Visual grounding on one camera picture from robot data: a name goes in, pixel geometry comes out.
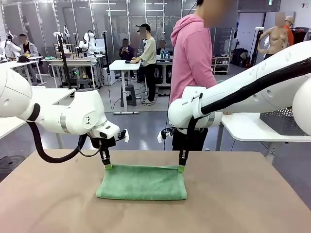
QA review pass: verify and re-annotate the black stand with white head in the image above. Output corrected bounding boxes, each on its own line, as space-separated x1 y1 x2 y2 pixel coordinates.
250 26 265 67

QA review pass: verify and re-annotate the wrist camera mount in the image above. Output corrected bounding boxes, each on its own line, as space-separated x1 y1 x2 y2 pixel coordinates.
157 128 175 143
116 129 130 143

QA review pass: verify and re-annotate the mannequin in orange shirt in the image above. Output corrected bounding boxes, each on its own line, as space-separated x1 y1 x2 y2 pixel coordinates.
283 16 295 47

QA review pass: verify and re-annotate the person in beige shirt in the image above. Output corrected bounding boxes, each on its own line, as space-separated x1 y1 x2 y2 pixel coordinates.
131 23 157 104

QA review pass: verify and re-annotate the white lab workbench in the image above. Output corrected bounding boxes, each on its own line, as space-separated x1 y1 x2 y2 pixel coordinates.
47 53 105 89

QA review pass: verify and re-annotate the white standing desk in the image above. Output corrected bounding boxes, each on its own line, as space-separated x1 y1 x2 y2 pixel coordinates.
108 60 142 115

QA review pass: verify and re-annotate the white lab table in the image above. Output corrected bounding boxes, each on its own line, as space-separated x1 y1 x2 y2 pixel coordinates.
0 56 47 86

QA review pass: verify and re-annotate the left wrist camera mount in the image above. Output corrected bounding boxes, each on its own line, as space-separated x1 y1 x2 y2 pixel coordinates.
116 129 130 143

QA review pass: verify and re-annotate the seated person in black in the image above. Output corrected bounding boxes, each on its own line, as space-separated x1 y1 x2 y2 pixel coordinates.
156 40 171 54

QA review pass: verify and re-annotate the grey step stool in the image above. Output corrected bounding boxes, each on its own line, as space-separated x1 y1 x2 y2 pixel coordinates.
76 79 95 91
125 84 138 107

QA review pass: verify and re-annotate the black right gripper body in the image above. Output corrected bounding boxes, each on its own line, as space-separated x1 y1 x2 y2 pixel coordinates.
174 128 192 152

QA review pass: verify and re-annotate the hanging black cable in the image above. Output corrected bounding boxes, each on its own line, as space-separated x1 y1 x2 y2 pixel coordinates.
164 93 171 151

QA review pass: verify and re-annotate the seated person in dark jacket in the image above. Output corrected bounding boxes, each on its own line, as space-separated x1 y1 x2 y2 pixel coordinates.
119 38 135 61

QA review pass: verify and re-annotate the black round base plate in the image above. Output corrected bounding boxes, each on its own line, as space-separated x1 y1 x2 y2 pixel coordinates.
0 154 26 182

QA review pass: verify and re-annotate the clothes rack with dark garments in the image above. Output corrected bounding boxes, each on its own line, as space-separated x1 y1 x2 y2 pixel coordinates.
293 26 311 47

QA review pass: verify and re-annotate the seated person in grey jacket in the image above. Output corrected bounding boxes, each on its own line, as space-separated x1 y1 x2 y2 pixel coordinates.
18 33 39 58

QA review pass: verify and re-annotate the person's right forearm pink sleeve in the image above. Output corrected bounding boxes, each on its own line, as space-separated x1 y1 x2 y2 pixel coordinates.
198 69 219 88

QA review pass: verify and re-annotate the grey lattice basket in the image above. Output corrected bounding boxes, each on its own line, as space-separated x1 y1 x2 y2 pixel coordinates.
259 106 309 136

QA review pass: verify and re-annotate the green towel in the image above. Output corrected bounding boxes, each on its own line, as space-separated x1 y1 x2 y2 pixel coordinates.
95 164 188 201

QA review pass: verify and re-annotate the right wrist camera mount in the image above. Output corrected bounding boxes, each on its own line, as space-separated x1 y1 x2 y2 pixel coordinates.
157 128 175 143

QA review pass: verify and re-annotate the beige torso mannequin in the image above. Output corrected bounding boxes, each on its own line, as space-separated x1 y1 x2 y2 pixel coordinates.
257 12 290 61

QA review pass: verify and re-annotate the pile of black bags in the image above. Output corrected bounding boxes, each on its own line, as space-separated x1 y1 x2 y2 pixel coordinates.
230 48 251 68

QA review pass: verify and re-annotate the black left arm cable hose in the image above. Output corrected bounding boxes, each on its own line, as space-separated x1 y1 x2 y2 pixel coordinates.
25 103 103 165

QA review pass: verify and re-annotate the black pole stand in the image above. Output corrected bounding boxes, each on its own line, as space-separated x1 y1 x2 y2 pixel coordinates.
102 30 111 84

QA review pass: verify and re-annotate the white shoe rack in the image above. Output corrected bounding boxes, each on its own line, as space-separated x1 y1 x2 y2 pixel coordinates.
210 56 230 75

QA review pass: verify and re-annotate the black tripod stand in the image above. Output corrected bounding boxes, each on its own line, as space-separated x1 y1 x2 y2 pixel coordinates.
55 33 76 91

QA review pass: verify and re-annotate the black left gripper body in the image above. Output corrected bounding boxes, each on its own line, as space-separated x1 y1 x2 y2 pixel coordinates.
91 135 117 157

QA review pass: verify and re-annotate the white cabinet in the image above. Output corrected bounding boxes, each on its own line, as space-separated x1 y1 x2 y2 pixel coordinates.
103 67 117 85

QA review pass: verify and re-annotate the person in pink hoodie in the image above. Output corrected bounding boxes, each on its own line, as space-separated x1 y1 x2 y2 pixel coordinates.
169 0 238 151

